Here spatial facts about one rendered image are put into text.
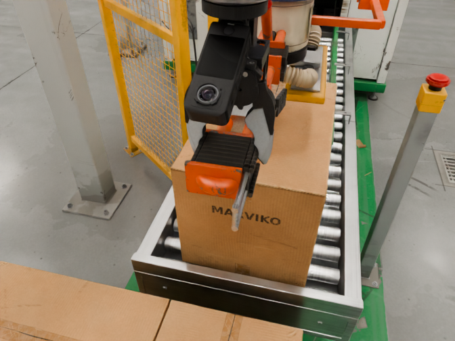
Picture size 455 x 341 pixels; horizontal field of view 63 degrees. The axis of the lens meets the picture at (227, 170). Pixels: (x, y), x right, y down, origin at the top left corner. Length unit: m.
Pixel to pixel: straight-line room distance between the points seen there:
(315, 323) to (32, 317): 0.84
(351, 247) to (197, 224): 0.51
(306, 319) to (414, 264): 1.01
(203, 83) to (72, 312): 0.98
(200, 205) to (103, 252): 1.11
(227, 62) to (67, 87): 1.53
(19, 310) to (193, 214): 0.59
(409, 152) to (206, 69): 1.16
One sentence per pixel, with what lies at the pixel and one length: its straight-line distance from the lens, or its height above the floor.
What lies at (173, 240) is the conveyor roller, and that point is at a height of 0.55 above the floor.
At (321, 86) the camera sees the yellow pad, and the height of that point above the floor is 1.13.
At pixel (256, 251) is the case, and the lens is 1.12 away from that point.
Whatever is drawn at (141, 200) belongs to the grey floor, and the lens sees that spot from 2.29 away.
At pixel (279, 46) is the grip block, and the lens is 0.83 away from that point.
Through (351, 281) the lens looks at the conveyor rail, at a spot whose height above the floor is 0.59.
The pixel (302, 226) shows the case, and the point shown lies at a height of 0.83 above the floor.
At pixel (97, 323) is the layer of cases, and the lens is 1.21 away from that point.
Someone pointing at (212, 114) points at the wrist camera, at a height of 1.37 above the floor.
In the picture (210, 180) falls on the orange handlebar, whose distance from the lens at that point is 0.46.
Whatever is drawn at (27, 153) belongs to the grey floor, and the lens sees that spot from 2.92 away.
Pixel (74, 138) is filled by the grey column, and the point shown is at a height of 0.47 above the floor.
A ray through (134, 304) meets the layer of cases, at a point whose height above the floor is 0.54.
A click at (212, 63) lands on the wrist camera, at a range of 0.40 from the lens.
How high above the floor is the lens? 1.56
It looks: 40 degrees down
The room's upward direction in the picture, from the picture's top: straight up
